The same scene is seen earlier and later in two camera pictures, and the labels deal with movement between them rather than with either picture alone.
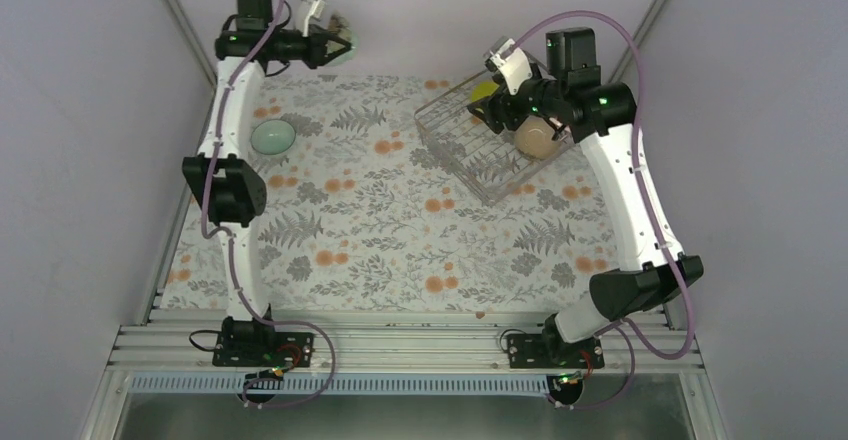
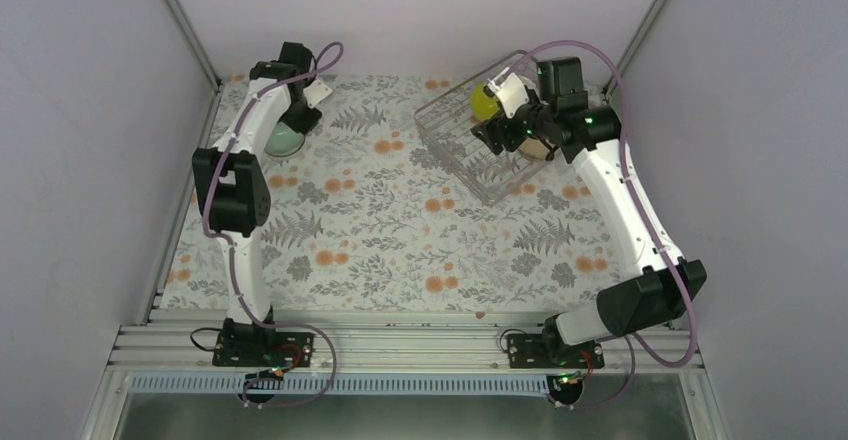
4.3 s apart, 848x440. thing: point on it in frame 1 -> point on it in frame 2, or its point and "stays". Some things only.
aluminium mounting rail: (400, 350) stays
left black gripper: (318, 55) -> (306, 125)
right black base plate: (528, 351) stays
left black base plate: (263, 348) stays
